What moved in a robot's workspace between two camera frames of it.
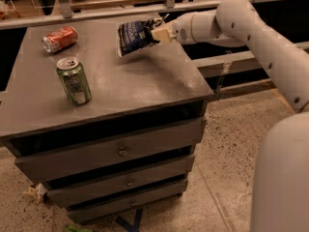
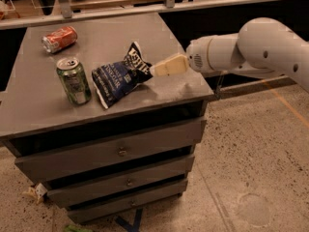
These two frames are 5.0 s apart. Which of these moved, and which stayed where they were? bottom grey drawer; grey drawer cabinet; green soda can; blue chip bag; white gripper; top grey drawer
Moved: blue chip bag; white gripper
Stayed: bottom grey drawer; grey drawer cabinet; top grey drawer; green soda can
